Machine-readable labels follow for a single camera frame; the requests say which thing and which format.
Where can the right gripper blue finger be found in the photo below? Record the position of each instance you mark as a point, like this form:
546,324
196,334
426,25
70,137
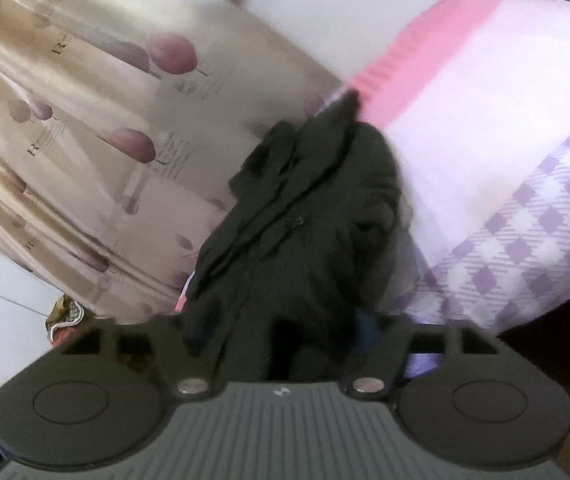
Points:
371,326

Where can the black puffer jacket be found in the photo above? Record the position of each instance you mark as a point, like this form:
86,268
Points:
282,284

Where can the pink purple checked bedsheet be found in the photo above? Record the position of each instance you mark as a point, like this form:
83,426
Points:
473,100

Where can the colourful snack bag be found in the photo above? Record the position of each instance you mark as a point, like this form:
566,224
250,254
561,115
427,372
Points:
66,318

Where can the beige leaf print curtain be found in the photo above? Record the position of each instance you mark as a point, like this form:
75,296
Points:
121,124

